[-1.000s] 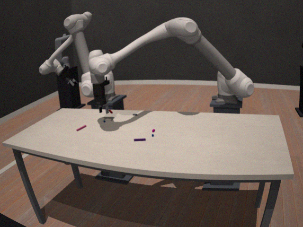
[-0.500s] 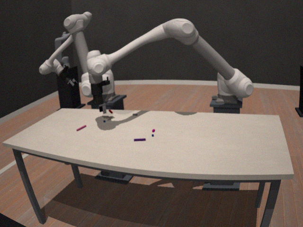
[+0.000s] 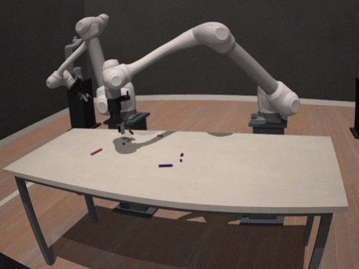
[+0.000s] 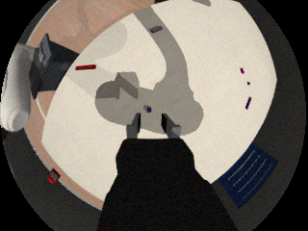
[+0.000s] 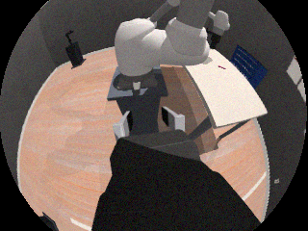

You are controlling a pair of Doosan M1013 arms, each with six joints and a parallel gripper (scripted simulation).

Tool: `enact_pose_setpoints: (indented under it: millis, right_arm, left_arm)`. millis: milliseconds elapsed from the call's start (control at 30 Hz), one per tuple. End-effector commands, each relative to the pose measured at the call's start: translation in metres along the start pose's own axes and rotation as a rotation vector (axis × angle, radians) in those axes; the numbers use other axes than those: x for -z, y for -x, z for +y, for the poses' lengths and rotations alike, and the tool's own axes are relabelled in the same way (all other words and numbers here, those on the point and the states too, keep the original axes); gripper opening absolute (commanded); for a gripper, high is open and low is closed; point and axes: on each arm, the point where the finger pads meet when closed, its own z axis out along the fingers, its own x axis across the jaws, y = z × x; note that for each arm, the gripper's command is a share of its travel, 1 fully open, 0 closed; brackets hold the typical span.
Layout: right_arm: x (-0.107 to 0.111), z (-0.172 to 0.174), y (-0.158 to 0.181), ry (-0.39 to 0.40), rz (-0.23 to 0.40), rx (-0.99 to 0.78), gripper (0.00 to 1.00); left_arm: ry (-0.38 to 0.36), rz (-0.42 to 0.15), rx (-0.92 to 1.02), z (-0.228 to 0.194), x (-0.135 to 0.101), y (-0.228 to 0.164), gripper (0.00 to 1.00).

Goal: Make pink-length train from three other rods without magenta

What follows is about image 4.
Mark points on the dark red rod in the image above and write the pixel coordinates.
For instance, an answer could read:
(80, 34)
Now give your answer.
(79, 67)

